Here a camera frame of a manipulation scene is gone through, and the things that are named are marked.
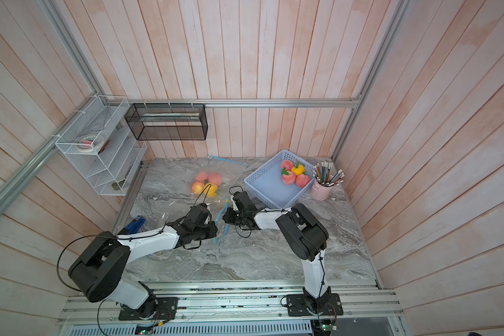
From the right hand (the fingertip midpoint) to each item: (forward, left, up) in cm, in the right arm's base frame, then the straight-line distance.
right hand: (222, 217), depth 96 cm
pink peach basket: (+20, -33, +4) cm, 39 cm away
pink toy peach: (+20, +6, +4) cm, 22 cm away
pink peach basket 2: (+20, -39, +3) cm, 44 cm away
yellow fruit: (+28, -38, +2) cm, 47 cm away
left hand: (-8, +2, 0) cm, 8 cm away
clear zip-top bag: (-3, 0, +5) cm, 6 cm away
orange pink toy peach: (+14, +13, +4) cm, 20 cm away
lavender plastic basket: (+22, -22, -2) cm, 31 cm away
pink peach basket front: (+22, +13, +4) cm, 26 cm away
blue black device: (-6, +39, +1) cm, 40 cm away
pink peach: (+31, -32, +4) cm, 45 cm away
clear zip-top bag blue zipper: (+30, -1, -3) cm, 31 cm away
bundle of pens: (+19, -48, +9) cm, 52 cm away
